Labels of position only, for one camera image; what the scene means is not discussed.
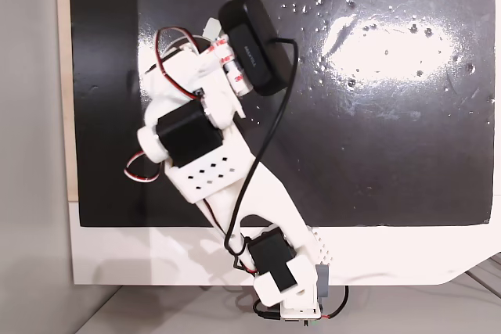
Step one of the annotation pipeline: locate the white 3M tape strip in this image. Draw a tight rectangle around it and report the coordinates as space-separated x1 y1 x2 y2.
205 34 254 96

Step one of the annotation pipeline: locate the pale green metal mug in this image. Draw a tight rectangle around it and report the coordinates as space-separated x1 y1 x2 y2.
160 16 225 56

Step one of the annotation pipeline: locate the light wooden board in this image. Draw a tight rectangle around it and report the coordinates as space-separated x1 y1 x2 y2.
54 0 81 204

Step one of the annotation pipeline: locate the glossy black mat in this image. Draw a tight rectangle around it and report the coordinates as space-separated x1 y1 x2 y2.
68 0 496 229

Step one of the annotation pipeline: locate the white controller board housing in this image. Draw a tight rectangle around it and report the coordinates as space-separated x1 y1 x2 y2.
279 302 324 327

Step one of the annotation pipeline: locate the black camera cable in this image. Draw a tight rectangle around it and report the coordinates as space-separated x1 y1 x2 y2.
224 36 301 272

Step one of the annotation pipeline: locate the black power cable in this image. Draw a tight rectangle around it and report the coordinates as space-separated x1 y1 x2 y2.
252 297 283 321

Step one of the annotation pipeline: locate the thin red black wire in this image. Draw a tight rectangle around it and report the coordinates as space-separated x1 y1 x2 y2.
320 285 350 320

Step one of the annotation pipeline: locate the grey metal wire rack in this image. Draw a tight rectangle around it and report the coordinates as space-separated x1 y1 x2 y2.
463 251 501 300

